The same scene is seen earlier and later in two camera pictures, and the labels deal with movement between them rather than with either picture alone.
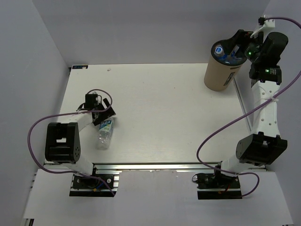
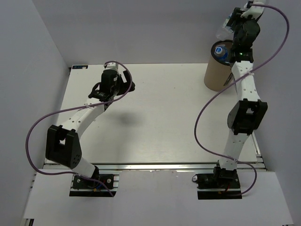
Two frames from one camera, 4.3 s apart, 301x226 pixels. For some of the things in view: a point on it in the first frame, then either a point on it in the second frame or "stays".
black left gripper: (108, 113) → (125, 85)
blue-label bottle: (219, 52) stays
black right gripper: (240, 36) → (234, 18)
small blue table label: (79, 67) stays
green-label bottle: (106, 129) → (223, 33)
